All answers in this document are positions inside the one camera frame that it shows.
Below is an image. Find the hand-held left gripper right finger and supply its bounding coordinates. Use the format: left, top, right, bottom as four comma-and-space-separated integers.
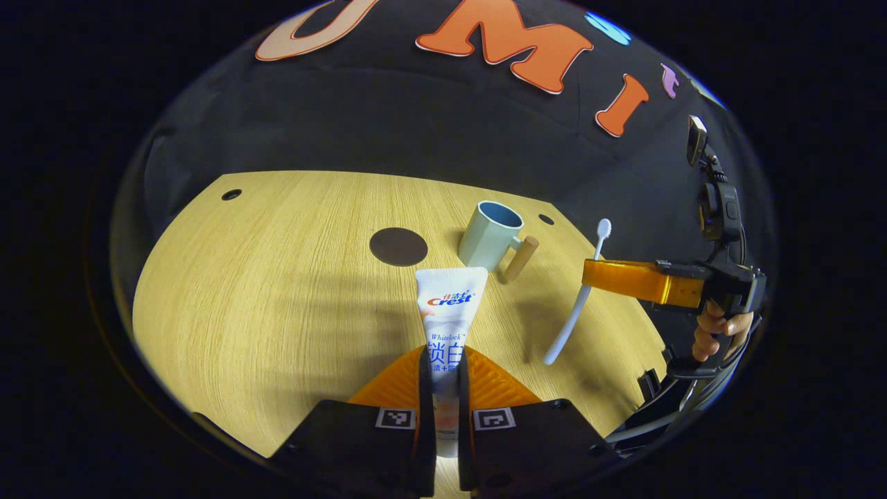
457, 347, 621, 499

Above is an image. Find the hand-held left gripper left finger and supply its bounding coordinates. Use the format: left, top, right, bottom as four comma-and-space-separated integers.
267, 344, 437, 499

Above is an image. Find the white toothbrush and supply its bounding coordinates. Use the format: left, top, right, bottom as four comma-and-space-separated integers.
543, 218, 613, 366

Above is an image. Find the white toothpaste tube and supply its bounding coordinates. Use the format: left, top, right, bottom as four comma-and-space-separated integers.
414, 267, 489, 459

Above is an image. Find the dark brown round coaster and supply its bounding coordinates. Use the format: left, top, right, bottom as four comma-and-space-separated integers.
369, 227, 429, 268

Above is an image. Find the pale blue cup wooden handle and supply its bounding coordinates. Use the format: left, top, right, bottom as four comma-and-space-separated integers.
457, 201, 540, 283

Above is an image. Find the wooden desktop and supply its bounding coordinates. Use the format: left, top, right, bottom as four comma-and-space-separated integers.
132, 170, 669, 499

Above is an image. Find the black backdrop cloth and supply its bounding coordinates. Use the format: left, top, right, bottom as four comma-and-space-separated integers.
111, 0, 777, 389

